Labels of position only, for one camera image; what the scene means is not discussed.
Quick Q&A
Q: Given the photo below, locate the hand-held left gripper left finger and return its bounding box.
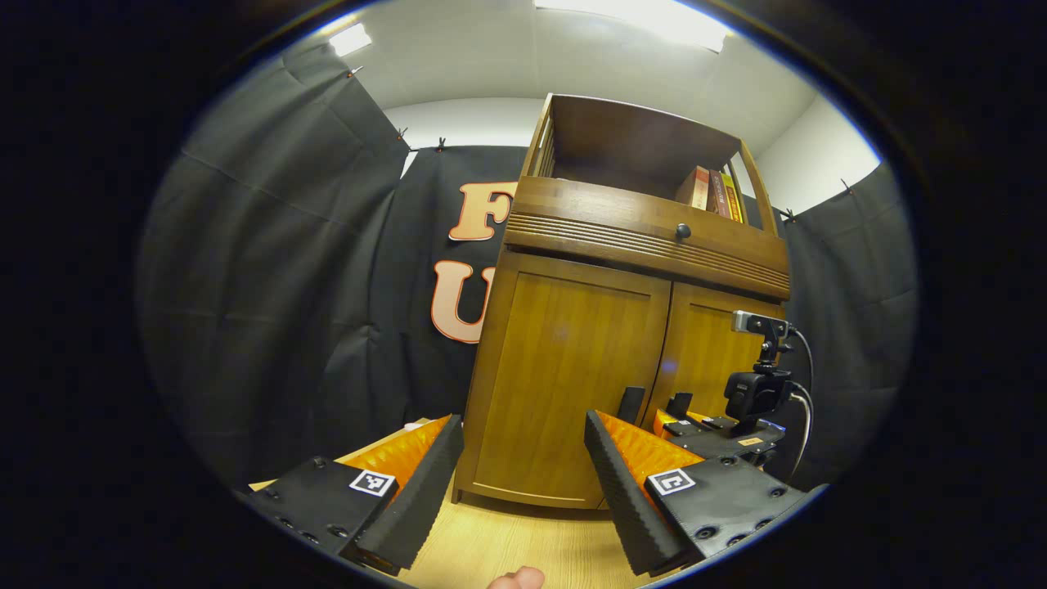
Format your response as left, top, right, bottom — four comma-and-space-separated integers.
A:
233, 413, 465, 578

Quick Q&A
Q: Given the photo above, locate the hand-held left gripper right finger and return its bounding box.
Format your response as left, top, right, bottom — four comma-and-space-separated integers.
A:
583, 409, 829, 578

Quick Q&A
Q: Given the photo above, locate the wooden cabinet door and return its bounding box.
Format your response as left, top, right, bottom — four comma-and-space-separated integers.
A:
454, 250, 673, 510
642, 282, 788, 434

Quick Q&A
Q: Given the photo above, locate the wooden double-door shoe cabinet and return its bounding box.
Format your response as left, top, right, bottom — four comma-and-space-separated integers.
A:
452, 92, 793, 512

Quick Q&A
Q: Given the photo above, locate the wooden drawer with black knob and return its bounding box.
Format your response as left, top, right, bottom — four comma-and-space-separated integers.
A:
503, 176, 792, 301

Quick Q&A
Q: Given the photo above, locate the brown book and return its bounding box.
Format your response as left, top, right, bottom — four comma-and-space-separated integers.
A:
676, 166, 711, 209

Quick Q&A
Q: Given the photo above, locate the black backdrop cloth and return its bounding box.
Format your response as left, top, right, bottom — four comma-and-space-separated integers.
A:
137, 37, 919, 492

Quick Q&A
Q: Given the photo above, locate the black camera cable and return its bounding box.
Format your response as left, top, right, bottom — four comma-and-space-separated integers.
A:
787, 326, 816, 479

